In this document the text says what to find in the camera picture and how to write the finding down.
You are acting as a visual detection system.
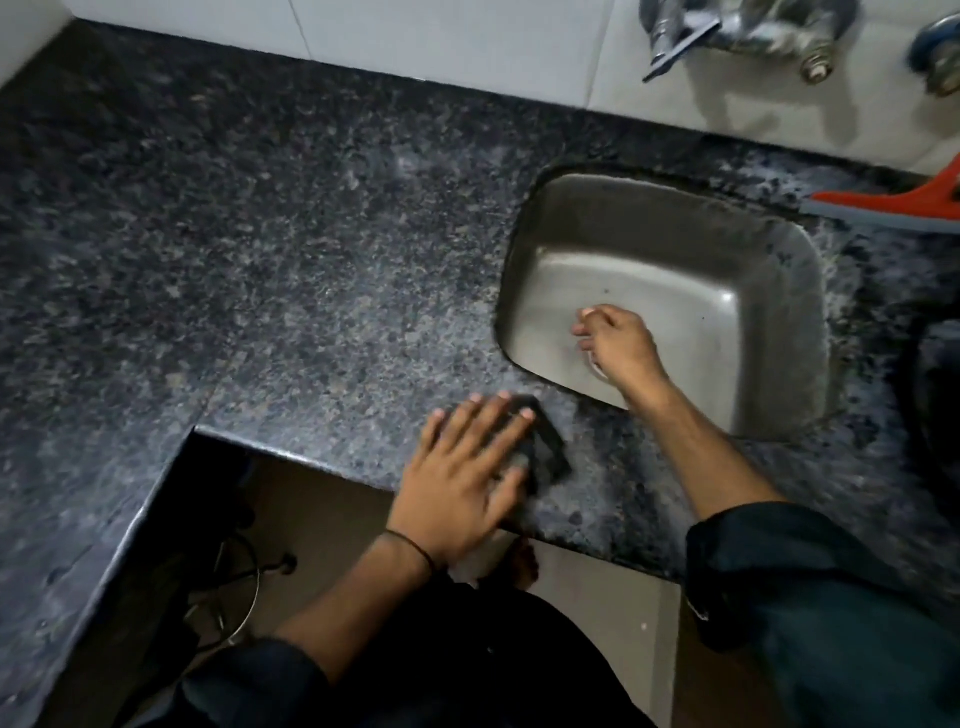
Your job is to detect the person's left hand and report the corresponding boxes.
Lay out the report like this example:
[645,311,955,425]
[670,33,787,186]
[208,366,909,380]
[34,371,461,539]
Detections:
[386,391,538,571]

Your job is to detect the person's right hand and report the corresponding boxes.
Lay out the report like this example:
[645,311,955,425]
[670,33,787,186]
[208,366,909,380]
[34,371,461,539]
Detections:
[571,303,673,414]

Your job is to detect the checkered cleaning cloth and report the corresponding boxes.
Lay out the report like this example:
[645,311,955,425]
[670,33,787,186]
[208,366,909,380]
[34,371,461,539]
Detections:
[491,395,575,500]

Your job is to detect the orange squeegee with grey blade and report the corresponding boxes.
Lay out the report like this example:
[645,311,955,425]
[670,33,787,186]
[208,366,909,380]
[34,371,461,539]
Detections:
[798,153,960,235]

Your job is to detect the chrome wall faucet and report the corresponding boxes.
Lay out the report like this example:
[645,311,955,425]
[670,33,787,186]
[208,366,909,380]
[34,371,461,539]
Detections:
[638,0,860,86]

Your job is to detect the person's left forearm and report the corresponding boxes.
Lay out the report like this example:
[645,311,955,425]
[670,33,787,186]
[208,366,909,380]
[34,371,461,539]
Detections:
[273,532,436,688]

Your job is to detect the person's right forearm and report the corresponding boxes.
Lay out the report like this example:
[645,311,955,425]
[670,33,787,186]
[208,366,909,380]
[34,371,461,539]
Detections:
[622,374,789,523]

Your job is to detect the person's legs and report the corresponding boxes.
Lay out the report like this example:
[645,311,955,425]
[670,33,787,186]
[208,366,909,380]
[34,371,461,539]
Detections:
[326,536,658,728]

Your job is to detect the person's left dark sleeve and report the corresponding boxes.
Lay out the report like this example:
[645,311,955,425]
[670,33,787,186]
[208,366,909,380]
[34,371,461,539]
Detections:
[168,637,331,728]

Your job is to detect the person's dark sleeve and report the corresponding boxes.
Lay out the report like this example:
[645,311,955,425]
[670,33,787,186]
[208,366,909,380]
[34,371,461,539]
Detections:
[683,500,960,728]
[168,637,331,728]

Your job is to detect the person's right dark sleeve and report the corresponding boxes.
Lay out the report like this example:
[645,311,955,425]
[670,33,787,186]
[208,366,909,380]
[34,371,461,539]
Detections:
[683,500,960,728]

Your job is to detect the black wrist band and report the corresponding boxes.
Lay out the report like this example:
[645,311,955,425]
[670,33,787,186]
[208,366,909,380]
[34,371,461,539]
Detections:
[382,527,439,577]

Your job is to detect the stainless steel sink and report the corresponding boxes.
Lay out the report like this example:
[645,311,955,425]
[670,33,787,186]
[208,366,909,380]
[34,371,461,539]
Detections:
[493,168,834,444]

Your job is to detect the black metal wire stand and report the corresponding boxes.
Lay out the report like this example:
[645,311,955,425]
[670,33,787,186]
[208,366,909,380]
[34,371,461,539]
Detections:
[179,524,300,652]

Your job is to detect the small blue-capped wall tap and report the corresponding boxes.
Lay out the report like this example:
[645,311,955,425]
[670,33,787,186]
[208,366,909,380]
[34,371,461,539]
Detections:
[907,11,960,99]

